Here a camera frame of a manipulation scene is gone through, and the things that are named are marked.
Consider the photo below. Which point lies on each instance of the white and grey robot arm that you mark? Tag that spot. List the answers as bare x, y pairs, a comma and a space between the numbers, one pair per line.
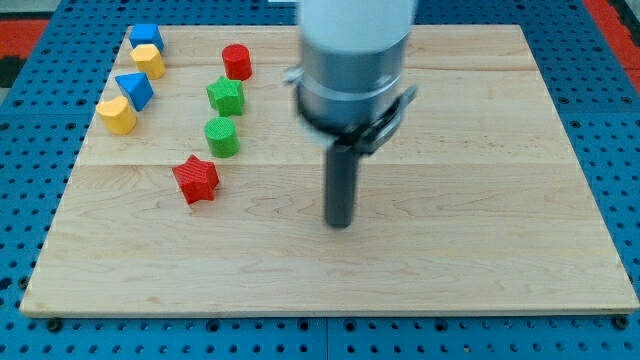
346, 84

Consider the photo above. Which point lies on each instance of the light wooden board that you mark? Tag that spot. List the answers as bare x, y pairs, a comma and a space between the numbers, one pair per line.
477, 205

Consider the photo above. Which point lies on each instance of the red star block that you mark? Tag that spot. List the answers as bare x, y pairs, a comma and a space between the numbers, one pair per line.
197, 179

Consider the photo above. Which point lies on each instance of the green star block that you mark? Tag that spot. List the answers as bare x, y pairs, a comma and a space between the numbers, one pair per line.
226, 96

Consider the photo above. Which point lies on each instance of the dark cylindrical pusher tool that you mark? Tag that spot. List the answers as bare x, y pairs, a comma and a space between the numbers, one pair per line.
340, 185

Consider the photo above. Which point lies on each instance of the green cylinder block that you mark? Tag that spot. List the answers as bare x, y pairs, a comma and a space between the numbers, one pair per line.
221, 137

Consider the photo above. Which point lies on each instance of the red cylinder block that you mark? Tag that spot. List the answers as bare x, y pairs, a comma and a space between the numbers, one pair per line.
237, 62

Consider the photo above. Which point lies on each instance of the blue triangle block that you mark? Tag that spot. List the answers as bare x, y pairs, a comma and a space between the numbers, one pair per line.
137, 88

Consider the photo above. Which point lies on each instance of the yellow half-round block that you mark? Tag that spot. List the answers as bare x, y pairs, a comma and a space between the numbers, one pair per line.
117, 115

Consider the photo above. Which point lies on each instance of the yellow hexagon block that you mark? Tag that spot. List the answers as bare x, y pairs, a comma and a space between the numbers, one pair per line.
149, 60

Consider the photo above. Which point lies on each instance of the blue cube block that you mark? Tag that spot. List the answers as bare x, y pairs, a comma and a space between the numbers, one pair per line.
146, 33

